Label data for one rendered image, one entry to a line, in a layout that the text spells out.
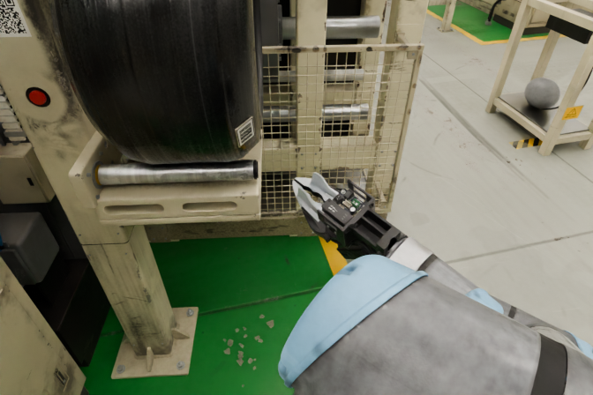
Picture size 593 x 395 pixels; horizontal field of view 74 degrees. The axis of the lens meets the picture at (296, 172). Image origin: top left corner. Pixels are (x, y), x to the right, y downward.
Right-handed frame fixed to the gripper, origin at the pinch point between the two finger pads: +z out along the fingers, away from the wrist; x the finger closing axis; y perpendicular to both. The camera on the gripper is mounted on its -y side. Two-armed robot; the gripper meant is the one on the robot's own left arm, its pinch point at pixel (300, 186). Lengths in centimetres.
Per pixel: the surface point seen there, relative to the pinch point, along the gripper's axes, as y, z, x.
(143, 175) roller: -6.2, 30.9, 18.1
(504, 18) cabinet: -249, 111, -379
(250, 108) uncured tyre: 10.3, 12.0, -2.1
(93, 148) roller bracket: -2.2, 42.3, 21.9
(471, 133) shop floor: -166, 28, -157
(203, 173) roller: -8.3, 22.7, 8.7
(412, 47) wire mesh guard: -26, 22, -65
